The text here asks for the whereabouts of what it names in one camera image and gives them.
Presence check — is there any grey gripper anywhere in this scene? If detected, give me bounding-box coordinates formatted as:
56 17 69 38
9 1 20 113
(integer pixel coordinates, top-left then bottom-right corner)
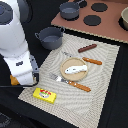
30 55 39 86

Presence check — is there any yellow toy butter block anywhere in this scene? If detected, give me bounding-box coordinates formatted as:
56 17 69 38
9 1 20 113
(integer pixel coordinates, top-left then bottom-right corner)
33 88 56 103

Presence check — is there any white toy fish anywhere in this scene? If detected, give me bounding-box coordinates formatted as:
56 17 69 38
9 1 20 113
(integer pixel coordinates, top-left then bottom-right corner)
65 65 87 74

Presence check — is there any brown toy sausage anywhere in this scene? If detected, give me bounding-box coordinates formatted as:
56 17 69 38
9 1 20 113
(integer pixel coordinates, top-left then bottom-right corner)
78 44 97 53

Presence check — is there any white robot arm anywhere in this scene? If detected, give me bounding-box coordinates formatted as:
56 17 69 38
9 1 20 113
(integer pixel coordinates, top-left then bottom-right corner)
0 0 39 87

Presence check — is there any orange toy bread loaf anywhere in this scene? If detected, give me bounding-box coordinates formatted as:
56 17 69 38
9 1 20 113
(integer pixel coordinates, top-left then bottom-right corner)
10 75 19 85

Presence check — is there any grey pot near mat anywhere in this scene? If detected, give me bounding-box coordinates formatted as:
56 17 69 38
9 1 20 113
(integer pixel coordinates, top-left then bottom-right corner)
35 27 65 50

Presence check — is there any round wooden plate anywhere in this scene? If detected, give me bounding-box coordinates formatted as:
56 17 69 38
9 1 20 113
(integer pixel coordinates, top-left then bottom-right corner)
60 57 88 81

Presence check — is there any beige woven placemat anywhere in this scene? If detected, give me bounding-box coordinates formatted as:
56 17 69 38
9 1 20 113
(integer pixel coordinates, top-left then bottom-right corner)
19 34 119 128

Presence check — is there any grey pot on stove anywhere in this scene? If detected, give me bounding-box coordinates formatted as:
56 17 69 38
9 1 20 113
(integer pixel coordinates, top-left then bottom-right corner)
59 0 87 20

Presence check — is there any beige bowl on stove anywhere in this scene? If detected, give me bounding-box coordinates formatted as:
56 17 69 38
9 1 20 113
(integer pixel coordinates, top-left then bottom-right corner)
121 7 128 30

